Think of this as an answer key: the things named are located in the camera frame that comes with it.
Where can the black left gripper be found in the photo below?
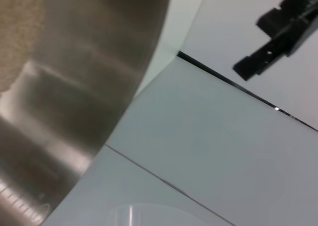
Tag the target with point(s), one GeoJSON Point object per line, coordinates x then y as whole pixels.
{"type": "Point", "coordinates": [310, 15]}

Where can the stainless steel mixing bowl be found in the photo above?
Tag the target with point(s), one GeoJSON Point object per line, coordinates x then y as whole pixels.
{"type": "Point", "coordinates": [94, 62]}

